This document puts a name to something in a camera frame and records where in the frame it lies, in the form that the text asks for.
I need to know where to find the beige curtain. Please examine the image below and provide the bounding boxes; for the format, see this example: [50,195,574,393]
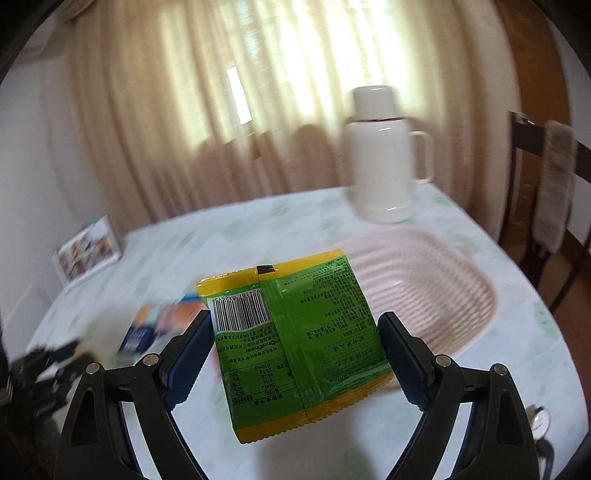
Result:
[58,1,519,236]

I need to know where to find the pink smiley biscuit pack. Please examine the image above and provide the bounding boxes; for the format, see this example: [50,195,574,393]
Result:
[155,295,206,337]

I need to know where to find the wooden door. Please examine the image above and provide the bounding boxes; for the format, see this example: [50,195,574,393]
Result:
[495,1,570,250]

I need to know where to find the grey fuzzy chair cover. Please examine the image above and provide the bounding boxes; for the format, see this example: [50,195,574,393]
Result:
[532,120,578,254]

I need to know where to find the cream thermos jug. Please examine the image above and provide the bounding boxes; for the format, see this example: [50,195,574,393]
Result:
[344,85,435,224]

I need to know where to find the photo collage calendar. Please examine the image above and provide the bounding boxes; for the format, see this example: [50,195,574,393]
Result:
[52,215,122,290]

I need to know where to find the dark wooden chair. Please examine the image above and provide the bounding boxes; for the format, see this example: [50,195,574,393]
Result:
[499,112,590,288]

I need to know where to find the blue soda cracker pack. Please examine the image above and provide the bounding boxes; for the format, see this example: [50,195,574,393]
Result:
[117,304,168,355]

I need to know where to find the green yellow snack bag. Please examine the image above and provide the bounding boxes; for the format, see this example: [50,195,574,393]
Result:
[197,249,394,444]

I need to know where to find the pink plastic basket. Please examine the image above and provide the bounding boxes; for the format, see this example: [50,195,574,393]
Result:
[334,226,498,358]

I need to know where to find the wrist watch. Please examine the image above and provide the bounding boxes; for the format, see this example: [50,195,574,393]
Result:
[526,405,551,441]

